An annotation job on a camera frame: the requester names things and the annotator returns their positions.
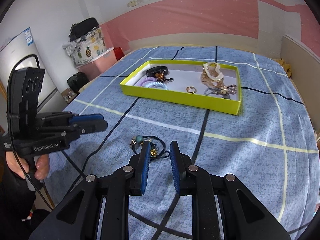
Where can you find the cardboard box with bottles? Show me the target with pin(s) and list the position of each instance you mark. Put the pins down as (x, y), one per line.
(68, 95)

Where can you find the beige hair claw clip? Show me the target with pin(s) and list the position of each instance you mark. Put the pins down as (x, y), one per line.
(211, 76)

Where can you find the left hand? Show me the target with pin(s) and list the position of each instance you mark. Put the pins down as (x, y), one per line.
(42, 165)

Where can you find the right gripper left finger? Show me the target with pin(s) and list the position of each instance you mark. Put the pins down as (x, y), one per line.
(98, 208)

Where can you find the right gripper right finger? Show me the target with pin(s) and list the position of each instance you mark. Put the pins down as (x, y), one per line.
(223, 208)

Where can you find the red paper bag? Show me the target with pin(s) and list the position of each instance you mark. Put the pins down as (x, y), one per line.
(118, 52)

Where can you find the yellow-green cardboard box tray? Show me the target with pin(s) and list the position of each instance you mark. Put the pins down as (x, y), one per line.
(187, 88)

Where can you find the amber bead bracelet cluster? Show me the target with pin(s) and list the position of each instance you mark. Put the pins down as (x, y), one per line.
(161, 77)

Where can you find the blue checked bed sheet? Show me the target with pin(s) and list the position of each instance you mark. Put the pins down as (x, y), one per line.
(270, 145)

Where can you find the black sleeve forearm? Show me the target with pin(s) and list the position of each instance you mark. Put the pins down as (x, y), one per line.
(18, 221)

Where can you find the beige headboard panel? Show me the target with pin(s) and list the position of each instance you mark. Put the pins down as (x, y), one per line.
(304, 63)

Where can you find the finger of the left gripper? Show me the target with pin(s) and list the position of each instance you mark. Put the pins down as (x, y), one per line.
(95, 118)
(90, 126)

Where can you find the black fitness band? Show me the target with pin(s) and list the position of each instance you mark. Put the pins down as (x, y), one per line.
(155, 71)

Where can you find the pink plastic storage box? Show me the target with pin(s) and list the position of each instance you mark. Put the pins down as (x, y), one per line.
(98, 65)

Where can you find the pineapple print storage bag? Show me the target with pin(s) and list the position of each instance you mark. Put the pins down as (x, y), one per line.
(86, 48)

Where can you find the black bag on top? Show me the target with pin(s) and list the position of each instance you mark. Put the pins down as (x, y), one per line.
(82, 28)

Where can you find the black camera module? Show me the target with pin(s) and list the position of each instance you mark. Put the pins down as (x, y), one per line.
(24, 88)

